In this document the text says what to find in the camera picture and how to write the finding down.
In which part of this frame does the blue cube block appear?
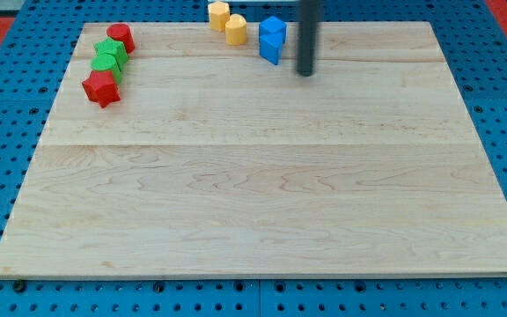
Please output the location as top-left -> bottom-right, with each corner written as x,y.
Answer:
258,16 -> 287,43

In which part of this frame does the yellow heart block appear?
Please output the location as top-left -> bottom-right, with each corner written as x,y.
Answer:
225,14 -> 247,46

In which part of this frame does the light wooden board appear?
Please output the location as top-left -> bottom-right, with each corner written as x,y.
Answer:
0,22 -> 507,280

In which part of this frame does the blue triangle block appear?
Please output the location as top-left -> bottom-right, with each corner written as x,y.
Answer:
259,33 -> 283,65

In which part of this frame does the yellow hexagon block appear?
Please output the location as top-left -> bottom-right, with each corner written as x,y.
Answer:
207,1 -> 230,33

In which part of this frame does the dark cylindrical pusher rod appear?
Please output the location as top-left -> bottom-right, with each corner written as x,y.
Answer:
296,0 -> 322,77

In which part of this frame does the red star block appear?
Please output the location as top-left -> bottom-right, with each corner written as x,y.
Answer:
82,70 -> 121,108

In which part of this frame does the green cylinder block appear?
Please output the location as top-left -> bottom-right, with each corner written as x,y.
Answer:
91,54 -> 122,84

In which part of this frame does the green star block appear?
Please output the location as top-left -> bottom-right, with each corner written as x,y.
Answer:
93,37 -> 129,70

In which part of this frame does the red cylinder block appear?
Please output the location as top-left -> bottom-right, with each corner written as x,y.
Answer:
107,23 -> 136,54

